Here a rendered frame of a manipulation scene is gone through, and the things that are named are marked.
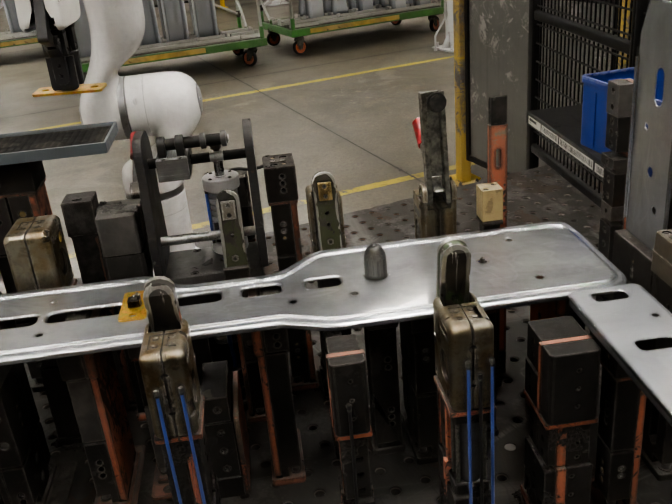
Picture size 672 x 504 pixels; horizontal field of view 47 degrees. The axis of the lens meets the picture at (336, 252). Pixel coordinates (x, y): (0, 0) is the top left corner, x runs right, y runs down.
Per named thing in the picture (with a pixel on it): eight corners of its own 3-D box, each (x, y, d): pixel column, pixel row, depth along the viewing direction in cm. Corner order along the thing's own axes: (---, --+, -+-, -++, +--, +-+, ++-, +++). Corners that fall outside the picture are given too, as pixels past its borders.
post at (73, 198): (110, 414, 137) (58, 202, 120) (114, 398, 141) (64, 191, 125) (139, 410, 137) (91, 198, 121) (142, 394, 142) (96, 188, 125)
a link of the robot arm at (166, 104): (128, 184, 165) (104, 72, 154) (215, 173, 167) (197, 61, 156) (122, 205, 154) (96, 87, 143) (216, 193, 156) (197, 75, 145)
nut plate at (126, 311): (146, 319, 104) (144, 311, 104) (117, 322, 104) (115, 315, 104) (151, 291, 112) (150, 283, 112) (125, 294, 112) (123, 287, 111)
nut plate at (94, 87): (31, 97, 93) (29, 87, 93) (40, 89, 97) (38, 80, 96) (101, 91, 94) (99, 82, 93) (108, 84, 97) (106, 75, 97)
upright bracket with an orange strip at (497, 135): (489, 374, 138) (489, 97, 118) (487, 370, 140) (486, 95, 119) (505, 372, 139) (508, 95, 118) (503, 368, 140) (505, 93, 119)
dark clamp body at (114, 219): (126, 433, 132) (76, 226, 116) (135, 389, 144) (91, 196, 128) (190, 424, 133) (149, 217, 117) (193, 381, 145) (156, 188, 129)
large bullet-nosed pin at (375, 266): (367, 291, 110) (364, 249, 107) (364, 281, 113) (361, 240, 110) (389, 288, 110) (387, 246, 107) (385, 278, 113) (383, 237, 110)
